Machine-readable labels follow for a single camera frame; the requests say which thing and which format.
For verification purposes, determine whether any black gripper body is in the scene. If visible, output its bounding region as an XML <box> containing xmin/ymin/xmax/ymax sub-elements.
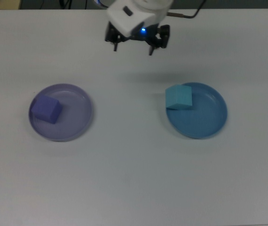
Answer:
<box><xmin>124</xmin><ymin>23</ymin><xmax>159</xmax><ymax>42</ymax></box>

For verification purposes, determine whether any cyan foam cube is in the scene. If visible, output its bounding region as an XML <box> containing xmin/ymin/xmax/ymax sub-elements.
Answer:
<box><xmin>165</xmin><ymin>84</ymin><xmax>193</xmax><ymax>111</ymax></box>

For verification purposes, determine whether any blue round plate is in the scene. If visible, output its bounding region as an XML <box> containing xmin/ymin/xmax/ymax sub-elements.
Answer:
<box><xmin>165</xmin><ymin>81</ymin><xmax>228</xmax><ymax>139</ymax></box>

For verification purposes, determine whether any lilac round plate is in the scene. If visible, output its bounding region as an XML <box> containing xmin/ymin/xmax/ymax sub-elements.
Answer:
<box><xmin>28</xmin><ymin>83</ymin><xmax>95</xmax><ymax>142</ymax></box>

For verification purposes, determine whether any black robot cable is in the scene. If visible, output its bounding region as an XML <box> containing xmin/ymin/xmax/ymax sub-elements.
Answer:
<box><xmin>166</xmin><ymin>0</ymin><xmax>207</xmax><ymax>19</ymax></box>

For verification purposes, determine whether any purple foam cube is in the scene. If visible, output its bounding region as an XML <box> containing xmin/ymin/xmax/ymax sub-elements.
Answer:
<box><xmin>30</xmin><ymin>95</ymin><xmax>63</xmax><ymax>125</ymax></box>

